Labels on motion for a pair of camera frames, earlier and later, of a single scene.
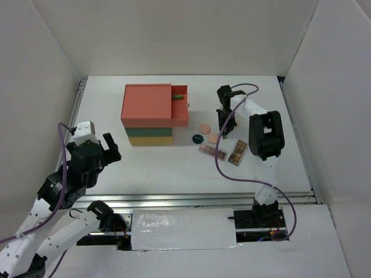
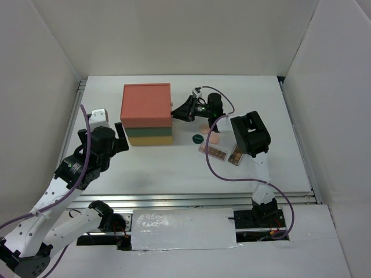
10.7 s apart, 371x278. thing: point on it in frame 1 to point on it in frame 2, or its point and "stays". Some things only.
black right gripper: [230, 126] to [186, 112]
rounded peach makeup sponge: [213, 137] stays
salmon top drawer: [179, 106] to [169, 116]
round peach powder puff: [204, 128] stays
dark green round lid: [197, 139] stays
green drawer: [149, 132] stays
